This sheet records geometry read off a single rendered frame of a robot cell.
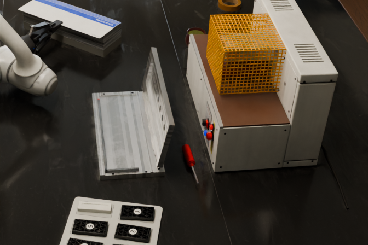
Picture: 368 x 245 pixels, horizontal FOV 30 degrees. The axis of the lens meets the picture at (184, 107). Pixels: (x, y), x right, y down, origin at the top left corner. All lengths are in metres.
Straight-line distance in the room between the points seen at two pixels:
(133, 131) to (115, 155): 0.14
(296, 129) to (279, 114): 0.07
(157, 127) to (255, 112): 0.33
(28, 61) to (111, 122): 0.35
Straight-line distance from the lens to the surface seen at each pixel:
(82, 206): 2.09
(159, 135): 2.23
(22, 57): 2.37
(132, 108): 2.45
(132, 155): 2.26
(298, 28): 2.31
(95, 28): 2.75
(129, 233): 2.01
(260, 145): 2.20
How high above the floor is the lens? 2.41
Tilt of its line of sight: 37 degrees down
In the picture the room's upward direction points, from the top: 5 degrees clockwise
